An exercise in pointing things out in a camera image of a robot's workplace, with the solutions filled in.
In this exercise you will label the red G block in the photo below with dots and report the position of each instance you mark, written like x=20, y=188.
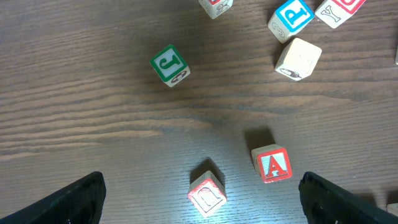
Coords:
x=215, y=8

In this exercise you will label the red I block centre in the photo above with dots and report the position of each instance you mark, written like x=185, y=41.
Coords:
x=396, y=58

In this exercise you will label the red U block lower left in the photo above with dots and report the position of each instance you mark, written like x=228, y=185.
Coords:
x=207, y=194

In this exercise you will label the red u block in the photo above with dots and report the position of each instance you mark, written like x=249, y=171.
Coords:
x=336, y=12
x=207, y=194

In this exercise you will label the red A block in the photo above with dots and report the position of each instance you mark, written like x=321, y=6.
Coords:
x=272, y=163

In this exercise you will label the green J block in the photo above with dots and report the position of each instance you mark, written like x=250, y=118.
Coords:
x=170, y=66

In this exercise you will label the yellow G block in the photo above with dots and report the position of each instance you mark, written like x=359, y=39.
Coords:
x=298, y=59

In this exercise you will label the green R block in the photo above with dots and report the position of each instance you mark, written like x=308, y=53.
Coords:
x=392, y=209

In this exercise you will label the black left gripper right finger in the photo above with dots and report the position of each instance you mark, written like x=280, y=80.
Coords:
x=324, y=202

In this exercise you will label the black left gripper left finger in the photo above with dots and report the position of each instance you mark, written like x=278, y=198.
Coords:
x=81, y=202

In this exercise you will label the blue R block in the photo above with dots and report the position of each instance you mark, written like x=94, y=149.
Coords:
x=289, y=19

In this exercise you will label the red U block upper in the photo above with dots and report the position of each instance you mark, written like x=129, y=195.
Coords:
x=336, y=12

